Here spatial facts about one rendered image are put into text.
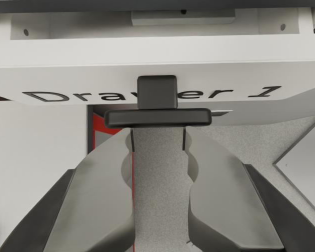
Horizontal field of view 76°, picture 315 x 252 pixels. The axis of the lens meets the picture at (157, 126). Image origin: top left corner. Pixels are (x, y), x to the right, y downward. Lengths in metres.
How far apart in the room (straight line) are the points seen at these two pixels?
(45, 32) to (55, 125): 0.13
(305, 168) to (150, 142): 0.78
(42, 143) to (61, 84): 0.16
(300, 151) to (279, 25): 1.04
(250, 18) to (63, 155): 0.29
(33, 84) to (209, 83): 0.14
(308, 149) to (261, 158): 0.23
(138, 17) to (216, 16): 0.08
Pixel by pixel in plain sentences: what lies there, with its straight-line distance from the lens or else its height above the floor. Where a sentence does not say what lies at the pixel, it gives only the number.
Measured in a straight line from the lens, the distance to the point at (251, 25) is 0.27.
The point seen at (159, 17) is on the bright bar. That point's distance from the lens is 0.24.
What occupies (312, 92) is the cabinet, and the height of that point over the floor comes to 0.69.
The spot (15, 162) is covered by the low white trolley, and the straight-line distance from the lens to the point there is 0.35.
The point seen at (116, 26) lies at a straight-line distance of 0.25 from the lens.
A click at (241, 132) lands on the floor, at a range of 1.14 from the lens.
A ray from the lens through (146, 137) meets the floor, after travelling 1.05.
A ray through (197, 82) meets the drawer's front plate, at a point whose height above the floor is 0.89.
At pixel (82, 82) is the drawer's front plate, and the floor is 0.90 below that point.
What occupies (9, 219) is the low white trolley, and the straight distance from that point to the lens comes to 0.36.
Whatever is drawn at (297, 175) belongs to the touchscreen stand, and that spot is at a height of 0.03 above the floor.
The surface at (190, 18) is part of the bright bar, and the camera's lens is 0.24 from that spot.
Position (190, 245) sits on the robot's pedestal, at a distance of 1.15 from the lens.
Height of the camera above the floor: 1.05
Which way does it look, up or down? 84 degrees down
